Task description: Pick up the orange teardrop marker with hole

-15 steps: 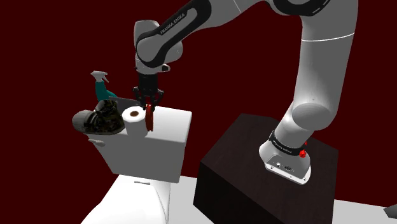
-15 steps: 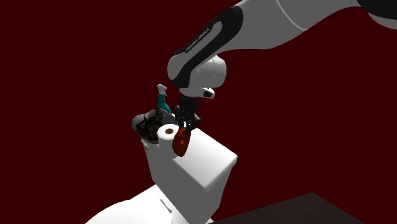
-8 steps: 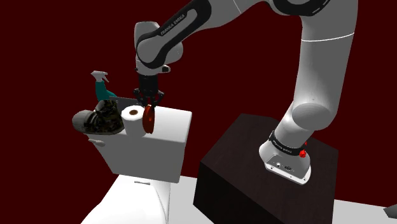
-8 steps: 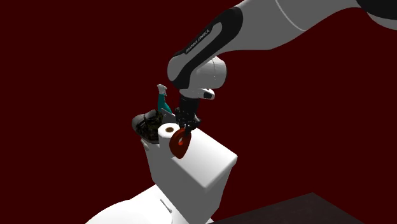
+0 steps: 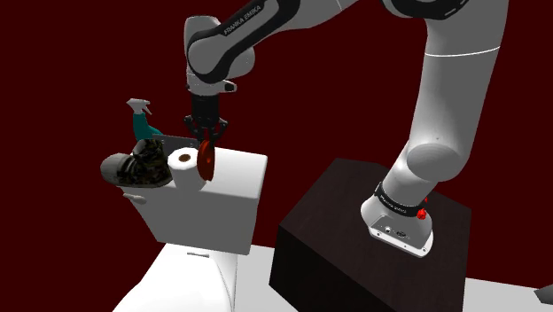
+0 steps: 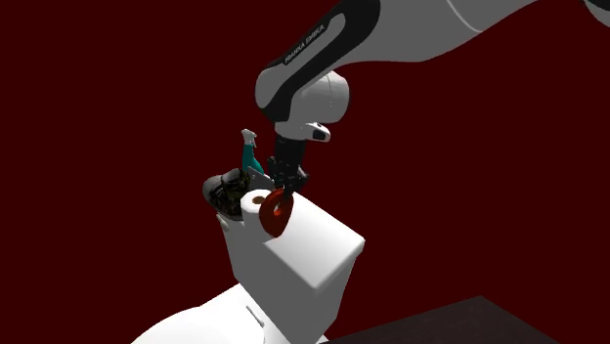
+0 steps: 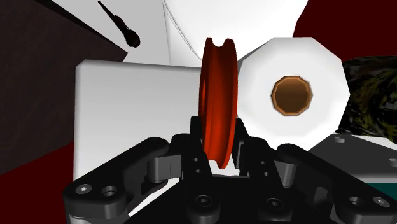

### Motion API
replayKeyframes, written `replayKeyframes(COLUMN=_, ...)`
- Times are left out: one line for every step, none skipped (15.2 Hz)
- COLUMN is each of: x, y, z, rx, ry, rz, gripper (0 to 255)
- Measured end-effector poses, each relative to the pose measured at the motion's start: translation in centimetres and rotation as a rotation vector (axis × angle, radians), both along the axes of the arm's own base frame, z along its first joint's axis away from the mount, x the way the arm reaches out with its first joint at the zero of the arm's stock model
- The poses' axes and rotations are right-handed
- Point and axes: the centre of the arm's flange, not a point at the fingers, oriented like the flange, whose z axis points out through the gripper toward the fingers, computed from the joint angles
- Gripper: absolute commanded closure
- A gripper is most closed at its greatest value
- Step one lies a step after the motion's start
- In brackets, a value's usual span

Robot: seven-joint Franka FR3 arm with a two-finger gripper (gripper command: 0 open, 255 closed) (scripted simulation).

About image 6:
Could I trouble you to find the white toilet paper roll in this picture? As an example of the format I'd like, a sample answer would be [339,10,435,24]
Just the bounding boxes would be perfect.
[240,189,274,226]

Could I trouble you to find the grey bowl with dark contents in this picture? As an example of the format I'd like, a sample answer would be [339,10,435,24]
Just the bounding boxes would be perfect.
[201,167,254,222]

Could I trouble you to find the red ring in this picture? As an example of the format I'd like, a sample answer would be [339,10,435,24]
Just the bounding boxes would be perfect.
[258,188,295,238]

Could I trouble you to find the teal spray bottle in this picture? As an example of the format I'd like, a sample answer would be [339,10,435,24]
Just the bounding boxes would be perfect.
[240,128,266,176]

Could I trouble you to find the grey angular object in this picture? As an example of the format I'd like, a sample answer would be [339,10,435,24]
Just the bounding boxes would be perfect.
[245,165,276,191]

